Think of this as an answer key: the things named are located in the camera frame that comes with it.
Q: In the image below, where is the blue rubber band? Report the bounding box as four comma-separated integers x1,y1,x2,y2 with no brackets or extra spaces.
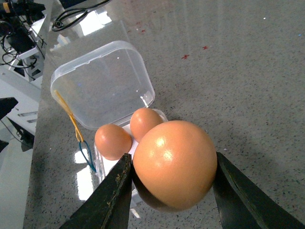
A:
78,140,97,173

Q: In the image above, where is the brown egg carried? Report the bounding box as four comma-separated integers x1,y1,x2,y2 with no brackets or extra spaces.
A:
132,120,217,212

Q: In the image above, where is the brown egg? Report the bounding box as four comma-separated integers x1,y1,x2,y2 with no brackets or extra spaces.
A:
95,124,132,160
130,108,163,142

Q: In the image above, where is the clear plastic egg box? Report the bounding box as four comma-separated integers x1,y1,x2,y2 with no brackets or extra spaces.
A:
50,40,169,208

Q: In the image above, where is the brown egg back left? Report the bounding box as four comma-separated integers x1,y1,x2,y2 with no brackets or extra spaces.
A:
95,124,132,160

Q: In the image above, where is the black cable on table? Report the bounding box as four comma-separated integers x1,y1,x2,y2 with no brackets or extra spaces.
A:
51,0,112,32

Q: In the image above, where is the equipment rack with cables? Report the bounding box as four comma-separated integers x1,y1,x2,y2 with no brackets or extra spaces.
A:
0,0,46,82

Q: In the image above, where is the yellow rubber band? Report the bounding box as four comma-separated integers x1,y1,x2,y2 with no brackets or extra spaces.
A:
54,90,84,142

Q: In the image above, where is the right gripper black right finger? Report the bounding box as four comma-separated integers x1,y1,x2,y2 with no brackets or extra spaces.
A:
213,152,305,229

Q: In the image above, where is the brown egg back right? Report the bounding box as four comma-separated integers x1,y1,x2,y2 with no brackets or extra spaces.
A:
130,108,163,142

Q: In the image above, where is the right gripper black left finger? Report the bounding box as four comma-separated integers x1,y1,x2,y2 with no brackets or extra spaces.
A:
60,154,132,229

